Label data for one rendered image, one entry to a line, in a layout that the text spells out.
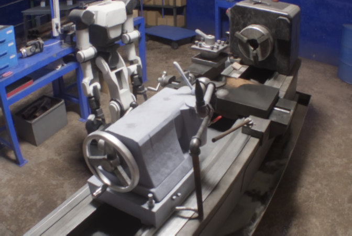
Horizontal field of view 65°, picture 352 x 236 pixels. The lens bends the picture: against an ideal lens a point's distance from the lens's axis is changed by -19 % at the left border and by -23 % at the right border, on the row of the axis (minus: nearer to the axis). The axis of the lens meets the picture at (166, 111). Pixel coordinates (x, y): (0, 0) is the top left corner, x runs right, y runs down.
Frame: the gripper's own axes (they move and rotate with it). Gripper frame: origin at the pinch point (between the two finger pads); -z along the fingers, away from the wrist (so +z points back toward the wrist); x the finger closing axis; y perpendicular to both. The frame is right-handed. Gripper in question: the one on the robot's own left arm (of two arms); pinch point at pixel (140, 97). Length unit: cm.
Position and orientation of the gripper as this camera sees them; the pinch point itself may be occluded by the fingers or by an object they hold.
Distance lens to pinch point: 264.8
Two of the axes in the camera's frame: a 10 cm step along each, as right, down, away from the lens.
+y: 6.1, -3.9, 6.9
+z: -1.8, -9.1, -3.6
